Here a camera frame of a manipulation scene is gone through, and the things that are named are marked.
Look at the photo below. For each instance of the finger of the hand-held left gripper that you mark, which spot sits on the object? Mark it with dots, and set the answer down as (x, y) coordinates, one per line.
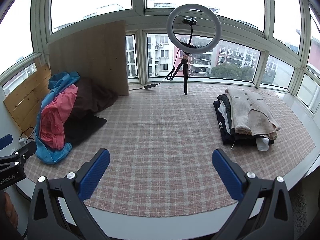
(6, 142)
(25, 150)

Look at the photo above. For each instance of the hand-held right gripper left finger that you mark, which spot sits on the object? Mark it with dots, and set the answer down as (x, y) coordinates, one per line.
(96, 172)

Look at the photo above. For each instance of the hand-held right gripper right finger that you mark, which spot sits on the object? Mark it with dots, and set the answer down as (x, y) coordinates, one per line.
(228, 177)

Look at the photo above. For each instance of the pink t-shirt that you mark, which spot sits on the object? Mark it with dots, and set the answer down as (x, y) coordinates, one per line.
(53, 122)

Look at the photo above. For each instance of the pile of folded clothes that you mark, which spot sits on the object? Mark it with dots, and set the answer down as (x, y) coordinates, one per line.
(222, 132)
(263, 145)

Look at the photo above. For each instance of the white power strip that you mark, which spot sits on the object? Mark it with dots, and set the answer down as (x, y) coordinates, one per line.
(23, 141)

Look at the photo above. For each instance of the blue garment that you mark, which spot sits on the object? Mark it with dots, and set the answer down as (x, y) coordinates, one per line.
(47, 155)

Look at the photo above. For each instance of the pine plank board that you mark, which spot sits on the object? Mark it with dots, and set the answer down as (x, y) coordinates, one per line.
(25, 97)

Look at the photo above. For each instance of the beige knit cardigan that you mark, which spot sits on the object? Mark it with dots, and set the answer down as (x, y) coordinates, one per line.
(250, 110)

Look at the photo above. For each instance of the dark grey folded garment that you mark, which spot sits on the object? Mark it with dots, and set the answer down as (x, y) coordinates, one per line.
(228, 105)

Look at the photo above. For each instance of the plaid tablecloth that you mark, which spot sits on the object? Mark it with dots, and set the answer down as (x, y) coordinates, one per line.
(162, 142)

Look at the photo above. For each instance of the brown garment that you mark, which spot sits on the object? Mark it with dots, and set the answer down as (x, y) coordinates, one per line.
(90, 97)

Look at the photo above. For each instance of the large plywood board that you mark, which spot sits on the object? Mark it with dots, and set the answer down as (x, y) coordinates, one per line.
(95, 52)

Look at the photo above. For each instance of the apartment buildings outside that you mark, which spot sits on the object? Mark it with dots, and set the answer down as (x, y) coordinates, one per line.
(162, 55)

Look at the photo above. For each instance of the white window frame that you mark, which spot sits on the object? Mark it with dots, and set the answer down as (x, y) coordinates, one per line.
(138, 17)

